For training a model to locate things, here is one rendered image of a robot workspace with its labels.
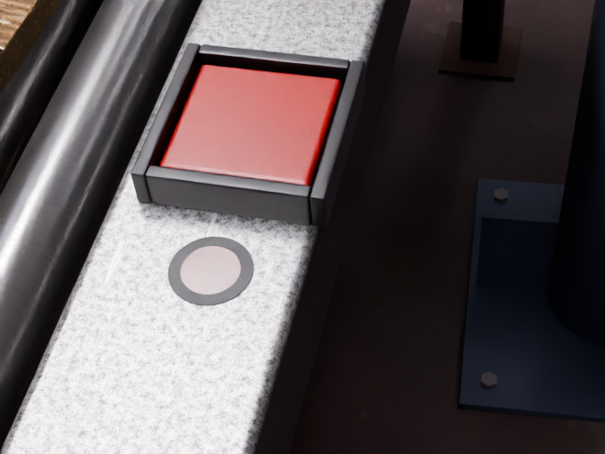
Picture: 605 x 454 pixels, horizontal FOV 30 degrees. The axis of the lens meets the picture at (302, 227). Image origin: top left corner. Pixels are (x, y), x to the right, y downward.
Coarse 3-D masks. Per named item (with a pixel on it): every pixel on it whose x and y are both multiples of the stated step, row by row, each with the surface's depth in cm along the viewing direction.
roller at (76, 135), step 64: (128, 0) 51; (192, 0) 54; (128, 64) 49; (64, 128) 46; (128, 128) 48; (64, 192) 44; (0, 256) 42; (64, 256) 43; (0, 320) 41; (0, 384) 40; (0, 448) 40
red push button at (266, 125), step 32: (192, 96) 46; (224, 96) 45; (256, 96) 45; (288, 96) 45; (320, 96) 45; (192, 128) 44; (224, 128) 44; (256, 128) 44; (288, 128) 44; (320, 128) 44; (192, 160) 43; (224, 160) 43; (256, 160) 43; (288, 160) 43
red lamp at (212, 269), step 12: (204, 252) 42; (216, 252) 42; (228, 252) 42; (192, 264) 42; (204, 264) 42; (216, 264) 42; (228, 264) 42; (192, 276) 41; (204, 276) 41; (216, 276) 41; (228, 276) 41; (192, 288) 41; (204, 288) 41; (216, 288) 41
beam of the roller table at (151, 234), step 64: (256, 0) 51; (320, 0) 51; (384, 0) 51; (384, 64) 53; (128, 192) 44; (128, 256) 42; (256, 256) 42; (320, 256) 44; (64, 320) 41; (128, 320) 40; (192, 320) 40; (256, 320) 40; (320, 320) 45; (64, 384) 39; (128, 384) 39; (192, 384) 39; (256, 384) 38; (64, 448) 37; (128, 448) 37; (192, 448) 37; (256, 448) 37
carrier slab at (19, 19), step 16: (0, 0) 49; (16, 0) 49; (32, 0) 49; (48, 0) 50; (0, 16) 49; (16, 16) 49; (32, 16) 49; (48, 16) 50; (0, 32) 48; (16, 32) 48; (32, 32) 49; (0, 48) 47; (16, 48) 48; (0, 64) 47; (16, 64) 48; (0, 80) 47
